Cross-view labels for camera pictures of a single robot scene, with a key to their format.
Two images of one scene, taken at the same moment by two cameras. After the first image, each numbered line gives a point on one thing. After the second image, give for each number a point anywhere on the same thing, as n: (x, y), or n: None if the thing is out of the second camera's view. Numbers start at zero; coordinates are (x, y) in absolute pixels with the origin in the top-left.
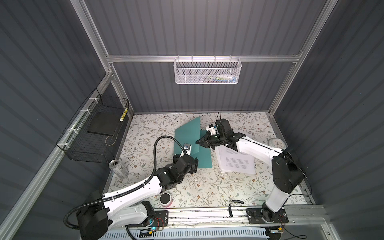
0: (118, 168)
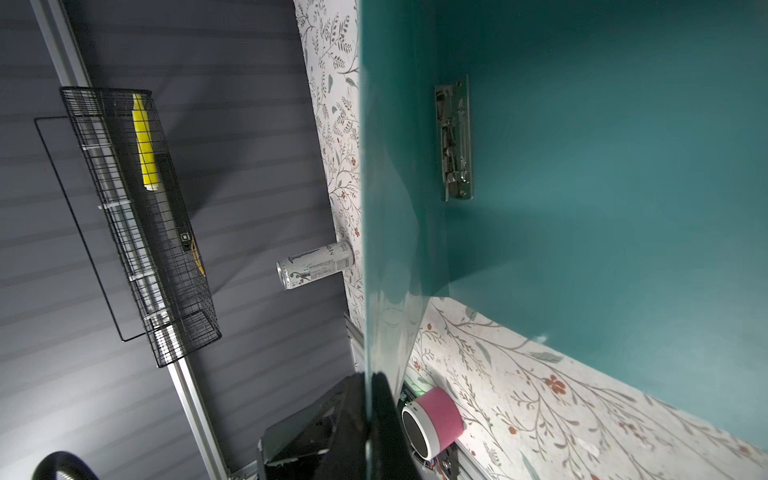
0: (299, 269)
